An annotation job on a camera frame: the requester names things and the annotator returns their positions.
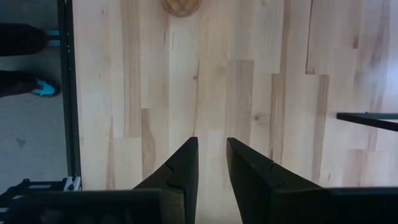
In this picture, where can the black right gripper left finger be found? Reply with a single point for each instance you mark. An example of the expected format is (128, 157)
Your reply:
(183, 174)

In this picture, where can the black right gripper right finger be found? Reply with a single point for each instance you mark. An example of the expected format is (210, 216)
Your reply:
(252, 180)

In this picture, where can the person's foot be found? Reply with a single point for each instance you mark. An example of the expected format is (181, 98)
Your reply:
(46, 88)
(53, 38)

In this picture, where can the person's leg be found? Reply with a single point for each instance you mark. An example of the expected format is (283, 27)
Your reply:
(15, 83)
(20, 39)

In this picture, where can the silver frame corner bracket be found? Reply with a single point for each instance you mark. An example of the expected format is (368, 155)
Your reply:
(72, 183)

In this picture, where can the black aluminium table frame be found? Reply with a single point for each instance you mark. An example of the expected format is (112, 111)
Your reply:
(69, 93)

